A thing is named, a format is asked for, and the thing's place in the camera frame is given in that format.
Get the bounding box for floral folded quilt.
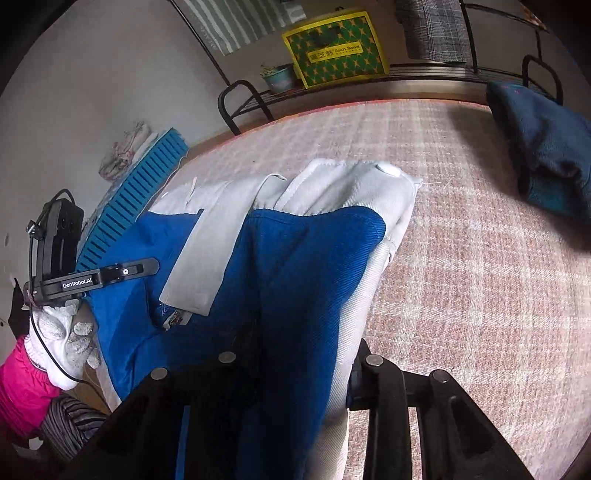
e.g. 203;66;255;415
98;121;160;181

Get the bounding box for pink checked blanket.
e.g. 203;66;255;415
178;98;591;480

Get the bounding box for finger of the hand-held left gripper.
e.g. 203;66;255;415
103;258;161;284

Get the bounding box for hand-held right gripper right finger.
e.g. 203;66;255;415
346;339;536;480

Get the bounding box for green striped hanging cloth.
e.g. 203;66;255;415
178;0;301;56

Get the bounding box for small potted plant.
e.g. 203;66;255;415
259;64;297;94

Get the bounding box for person's left forearm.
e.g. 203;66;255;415
0;335;63;439

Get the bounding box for person's left hand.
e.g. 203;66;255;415
25;299;102;389

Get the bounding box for dark blue folded garment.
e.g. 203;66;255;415
486;79;591;217

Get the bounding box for yellow green patterned box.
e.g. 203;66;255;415
281;11;391;89

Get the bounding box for blue slatted crate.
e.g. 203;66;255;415
74;128;190;273

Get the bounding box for grey plaid coat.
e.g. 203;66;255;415
394;0;472;63

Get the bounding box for person's striped pants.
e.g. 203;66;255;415
39;396;112;462

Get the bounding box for white and blue jacket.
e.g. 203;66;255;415
83;158;424;480

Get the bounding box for black metal clothes rack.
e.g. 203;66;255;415
168;0;564;136

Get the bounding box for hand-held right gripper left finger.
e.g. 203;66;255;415
60;351;259;480

